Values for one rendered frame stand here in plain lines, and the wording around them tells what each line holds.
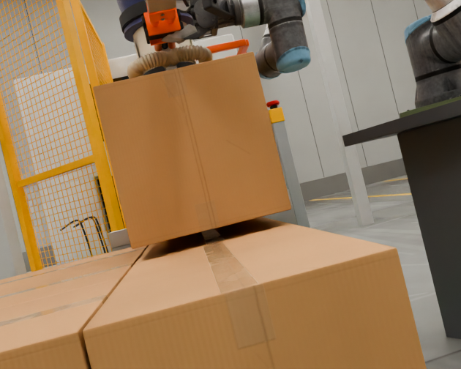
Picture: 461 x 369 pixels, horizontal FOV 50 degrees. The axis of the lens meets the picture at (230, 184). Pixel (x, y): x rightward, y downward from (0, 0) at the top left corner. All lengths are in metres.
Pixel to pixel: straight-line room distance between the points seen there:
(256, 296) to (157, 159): 0.65
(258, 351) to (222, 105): 0.72
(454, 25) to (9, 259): 2.18
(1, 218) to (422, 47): 2.04
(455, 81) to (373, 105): 10.51
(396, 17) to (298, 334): 12.61
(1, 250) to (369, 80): 10.57
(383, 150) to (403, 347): 11.53
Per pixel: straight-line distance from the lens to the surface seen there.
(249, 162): 1.20
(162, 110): 1.21
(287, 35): 1.31
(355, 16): 12.65
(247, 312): 0.61
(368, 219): 5.01
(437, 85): 1.72
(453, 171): 1.67
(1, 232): 2.70
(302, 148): 11.37
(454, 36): 1.62
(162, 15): 1.21
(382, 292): 0.65
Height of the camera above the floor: 0.66
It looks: level
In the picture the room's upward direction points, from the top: 14 degrees counter-clockwise
